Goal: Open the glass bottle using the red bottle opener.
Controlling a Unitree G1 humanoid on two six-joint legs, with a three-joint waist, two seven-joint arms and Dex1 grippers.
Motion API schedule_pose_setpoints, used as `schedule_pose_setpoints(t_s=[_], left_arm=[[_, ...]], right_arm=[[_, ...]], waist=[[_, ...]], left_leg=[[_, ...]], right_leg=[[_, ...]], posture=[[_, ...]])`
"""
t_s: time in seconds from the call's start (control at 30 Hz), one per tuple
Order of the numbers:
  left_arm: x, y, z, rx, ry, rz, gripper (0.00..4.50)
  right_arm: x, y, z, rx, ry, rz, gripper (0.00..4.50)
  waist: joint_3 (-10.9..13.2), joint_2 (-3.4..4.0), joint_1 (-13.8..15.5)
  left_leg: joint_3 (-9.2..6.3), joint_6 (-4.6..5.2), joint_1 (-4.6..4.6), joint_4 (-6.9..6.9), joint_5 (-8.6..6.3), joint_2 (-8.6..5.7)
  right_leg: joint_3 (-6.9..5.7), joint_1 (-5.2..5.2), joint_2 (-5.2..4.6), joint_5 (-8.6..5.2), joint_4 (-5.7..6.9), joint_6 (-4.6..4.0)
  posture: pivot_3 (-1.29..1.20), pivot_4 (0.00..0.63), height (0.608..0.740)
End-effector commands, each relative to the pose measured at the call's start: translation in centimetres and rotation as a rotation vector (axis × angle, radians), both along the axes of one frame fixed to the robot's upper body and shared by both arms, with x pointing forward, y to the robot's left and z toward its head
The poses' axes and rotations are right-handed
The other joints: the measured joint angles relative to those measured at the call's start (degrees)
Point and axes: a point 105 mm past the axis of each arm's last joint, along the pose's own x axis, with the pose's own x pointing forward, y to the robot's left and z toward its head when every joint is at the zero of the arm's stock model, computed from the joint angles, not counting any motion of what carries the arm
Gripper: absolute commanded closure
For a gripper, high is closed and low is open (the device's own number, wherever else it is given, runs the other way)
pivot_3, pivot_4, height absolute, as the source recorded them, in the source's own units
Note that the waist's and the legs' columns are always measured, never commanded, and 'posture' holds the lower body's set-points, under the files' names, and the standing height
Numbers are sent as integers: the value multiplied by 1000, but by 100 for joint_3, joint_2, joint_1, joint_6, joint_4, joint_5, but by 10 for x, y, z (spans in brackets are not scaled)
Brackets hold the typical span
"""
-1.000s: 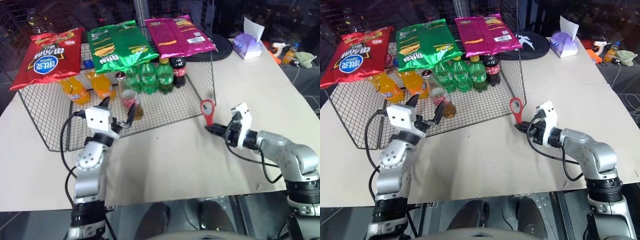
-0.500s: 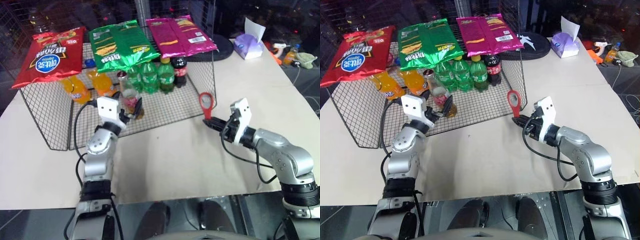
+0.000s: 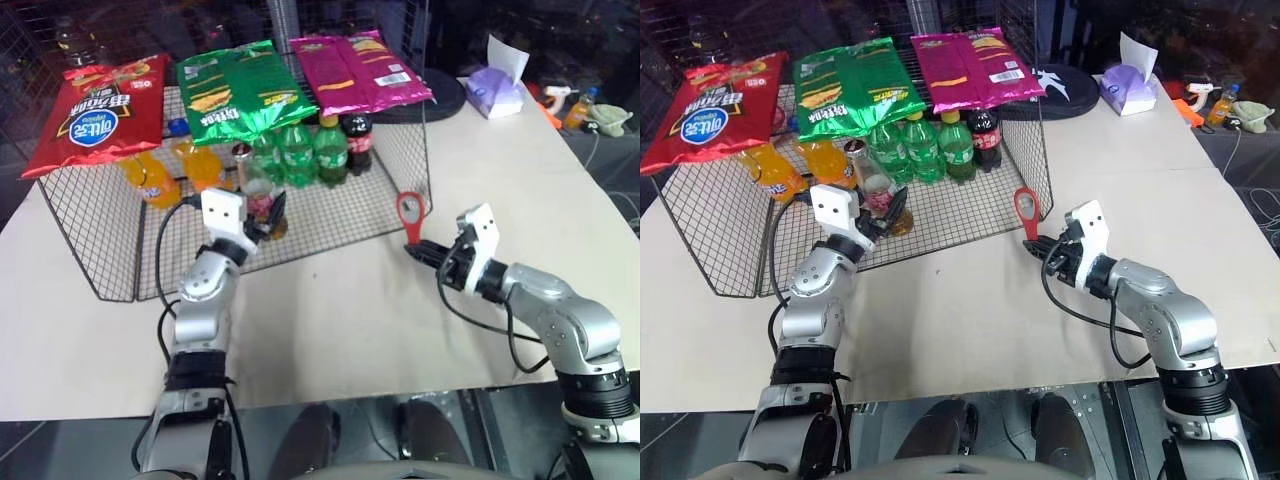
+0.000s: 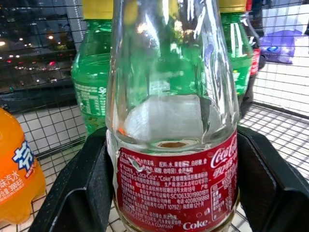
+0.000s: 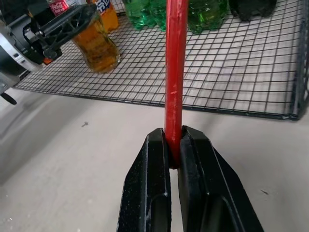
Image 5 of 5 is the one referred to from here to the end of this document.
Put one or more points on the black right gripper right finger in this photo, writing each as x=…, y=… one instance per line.
x=205, y=183

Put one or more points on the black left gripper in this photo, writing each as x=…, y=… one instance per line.
x=36, y=48

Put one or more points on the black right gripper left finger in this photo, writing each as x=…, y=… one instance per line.
x=144, y=183

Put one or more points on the glass bottle with amber drink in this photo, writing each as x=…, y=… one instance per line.
x=100, y=50

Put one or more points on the red rod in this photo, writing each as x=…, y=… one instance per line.
x=174, y=72

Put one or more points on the red label cola bottle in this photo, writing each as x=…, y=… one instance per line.
x=59, y=6

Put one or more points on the orange soda plastic bottle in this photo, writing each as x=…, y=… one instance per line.
x=108, y=14

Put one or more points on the green plastic bottle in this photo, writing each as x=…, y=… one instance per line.
x=206, y=15
x=144, y=13

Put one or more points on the dark plastic bottle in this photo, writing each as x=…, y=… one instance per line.
x=252, y=7

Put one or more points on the small metal screw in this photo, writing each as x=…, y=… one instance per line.
x=85, y=124

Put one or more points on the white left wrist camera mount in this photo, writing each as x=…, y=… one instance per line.
x=14, y=56

